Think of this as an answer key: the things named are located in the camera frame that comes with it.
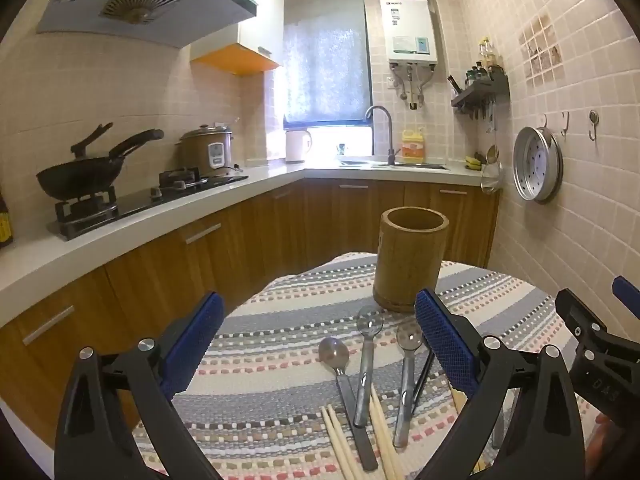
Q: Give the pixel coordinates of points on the steel strainer ladle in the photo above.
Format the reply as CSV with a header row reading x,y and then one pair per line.
x,y
491,180

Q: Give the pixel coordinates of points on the bamboo utensil holder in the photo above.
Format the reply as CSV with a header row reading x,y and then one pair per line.
x,y
407,270

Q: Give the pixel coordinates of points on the yellow dish sponge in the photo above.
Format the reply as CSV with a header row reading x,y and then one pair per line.
x,y
472,162

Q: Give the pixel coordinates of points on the black wall spice rack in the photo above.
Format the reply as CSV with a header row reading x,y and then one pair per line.
x,y
480,92

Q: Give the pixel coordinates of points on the person's right hand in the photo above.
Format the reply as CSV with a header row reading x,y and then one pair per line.
x,y
605,435

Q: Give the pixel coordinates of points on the yellow detergent bottle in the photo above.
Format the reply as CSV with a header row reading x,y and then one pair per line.
x,y
413,147

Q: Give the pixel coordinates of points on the round steel steamer tray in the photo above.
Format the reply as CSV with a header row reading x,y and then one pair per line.
x,y
537,165

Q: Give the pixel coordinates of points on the black wok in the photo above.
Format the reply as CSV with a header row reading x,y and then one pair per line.
x,y
80,175

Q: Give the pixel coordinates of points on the grey range hood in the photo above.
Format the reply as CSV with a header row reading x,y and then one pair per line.
x,y
150,20

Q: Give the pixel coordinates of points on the white gas water heater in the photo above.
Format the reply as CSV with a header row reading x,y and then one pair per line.
x,y
407,25

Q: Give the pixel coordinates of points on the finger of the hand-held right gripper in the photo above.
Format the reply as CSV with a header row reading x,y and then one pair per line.
x,y
575,310
627,292

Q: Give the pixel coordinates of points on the steel water heater pipes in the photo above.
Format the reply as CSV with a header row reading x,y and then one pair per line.
x,y
412,85

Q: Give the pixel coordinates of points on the dark sauce bottle yellow label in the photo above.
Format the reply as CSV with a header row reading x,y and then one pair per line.
x,y
5,220

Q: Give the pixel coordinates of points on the hanging kitchen tool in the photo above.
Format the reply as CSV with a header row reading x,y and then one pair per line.
x,y
491,117

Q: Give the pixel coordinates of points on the brown rice cooker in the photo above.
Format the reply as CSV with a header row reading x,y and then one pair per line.
x,y
205,152

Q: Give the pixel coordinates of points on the white electric kettle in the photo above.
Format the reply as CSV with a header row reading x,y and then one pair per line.
x,y
296,146

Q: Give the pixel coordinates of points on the steel wall hook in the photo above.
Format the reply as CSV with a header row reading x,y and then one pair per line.
x,y
593,120

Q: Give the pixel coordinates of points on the small dark seasoning bottle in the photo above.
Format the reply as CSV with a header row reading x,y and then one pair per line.
x,y
480,72
470,77

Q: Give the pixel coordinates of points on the wooden base cabinets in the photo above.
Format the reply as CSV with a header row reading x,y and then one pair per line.
x,y
225,245

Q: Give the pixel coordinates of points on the black glass gas stove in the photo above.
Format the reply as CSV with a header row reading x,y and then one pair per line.
x,y
140,205

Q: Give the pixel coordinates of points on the striped woven tablecloth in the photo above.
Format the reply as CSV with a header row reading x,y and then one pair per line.
x,y
280,360

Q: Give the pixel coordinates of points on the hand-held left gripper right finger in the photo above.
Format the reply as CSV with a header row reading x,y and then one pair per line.
x,y
445,335

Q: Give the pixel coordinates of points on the black chopstick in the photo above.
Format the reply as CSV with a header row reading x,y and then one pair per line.
x,y
422,385
417,385

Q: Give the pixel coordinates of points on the white kitchen countertop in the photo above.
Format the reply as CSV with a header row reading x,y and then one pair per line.
x,y
125,230

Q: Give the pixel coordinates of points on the grey window blind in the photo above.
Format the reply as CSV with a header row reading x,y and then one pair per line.
x,y
325,60

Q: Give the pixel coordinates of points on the steel kitchen sink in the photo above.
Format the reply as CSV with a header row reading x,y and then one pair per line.
x,y
400,164

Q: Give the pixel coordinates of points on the white and orange wall cabinet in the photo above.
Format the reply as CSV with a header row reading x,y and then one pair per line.
x,y
260,15

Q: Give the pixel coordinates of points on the dark gooseneck faucet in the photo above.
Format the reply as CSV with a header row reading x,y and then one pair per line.
x,y
390,135

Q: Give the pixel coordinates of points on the clear oil bottle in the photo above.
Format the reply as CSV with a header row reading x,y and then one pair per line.
x,y
484,52
494,55

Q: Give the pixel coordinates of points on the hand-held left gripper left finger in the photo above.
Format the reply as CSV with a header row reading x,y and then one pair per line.
x,y
200,330

